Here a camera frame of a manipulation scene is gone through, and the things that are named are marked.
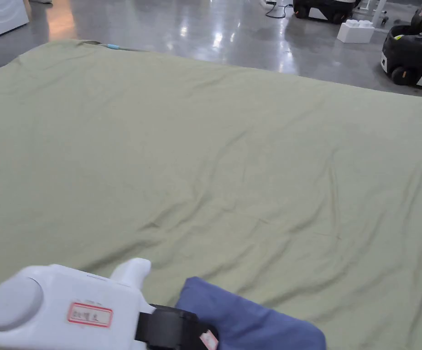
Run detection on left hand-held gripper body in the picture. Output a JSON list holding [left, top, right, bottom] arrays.
[[0, 257, 201, 350]]

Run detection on dark blue garment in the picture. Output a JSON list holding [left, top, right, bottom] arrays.
[[174, 276, 326, 350]]

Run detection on bed with pale green sheet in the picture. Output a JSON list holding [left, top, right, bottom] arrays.
[[0, 39, 422, 350]]

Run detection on white foam block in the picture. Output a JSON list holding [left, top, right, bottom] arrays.
[[336, 19, 375, 44]]

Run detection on black and white wheeled robot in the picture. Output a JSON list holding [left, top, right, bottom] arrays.
[[292, 0, 362, 25], [380, 0, 422, 91]]

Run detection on black floor cable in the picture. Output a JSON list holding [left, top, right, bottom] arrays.
[[261, 0, 295, 19]]

